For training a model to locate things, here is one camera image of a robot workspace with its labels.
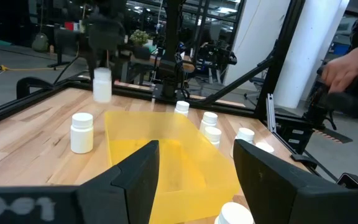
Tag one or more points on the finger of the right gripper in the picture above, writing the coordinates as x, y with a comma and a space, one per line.
113, 70
92, 70

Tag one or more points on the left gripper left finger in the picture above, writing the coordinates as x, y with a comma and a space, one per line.
129, 193

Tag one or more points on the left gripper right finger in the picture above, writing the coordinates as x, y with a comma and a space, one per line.
291, 202

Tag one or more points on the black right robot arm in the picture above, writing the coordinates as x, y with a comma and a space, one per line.
172, 37

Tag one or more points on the yellow translucent plastic basket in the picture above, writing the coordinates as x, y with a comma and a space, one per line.
172, 161

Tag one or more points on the green plant in dark pot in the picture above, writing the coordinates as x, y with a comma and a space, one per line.
139, 38

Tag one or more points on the red box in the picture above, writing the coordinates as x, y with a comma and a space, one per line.
69, 26

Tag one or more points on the green backpack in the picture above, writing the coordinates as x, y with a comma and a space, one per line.
40, 43

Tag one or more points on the black hazard-striped floor mat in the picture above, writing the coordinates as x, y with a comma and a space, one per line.
337, 137

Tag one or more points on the silver aluminium extrusion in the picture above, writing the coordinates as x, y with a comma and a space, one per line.
270, 112

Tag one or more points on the black background robot station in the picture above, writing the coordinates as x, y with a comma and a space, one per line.
216, 54

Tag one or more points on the person's hand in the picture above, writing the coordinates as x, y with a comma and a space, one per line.
343, 70

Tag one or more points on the white building column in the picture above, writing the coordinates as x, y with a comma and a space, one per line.
309, 46

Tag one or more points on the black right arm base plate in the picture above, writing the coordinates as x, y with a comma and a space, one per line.
158, 93

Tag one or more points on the black aluminium table frame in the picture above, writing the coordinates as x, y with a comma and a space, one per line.
17, 104

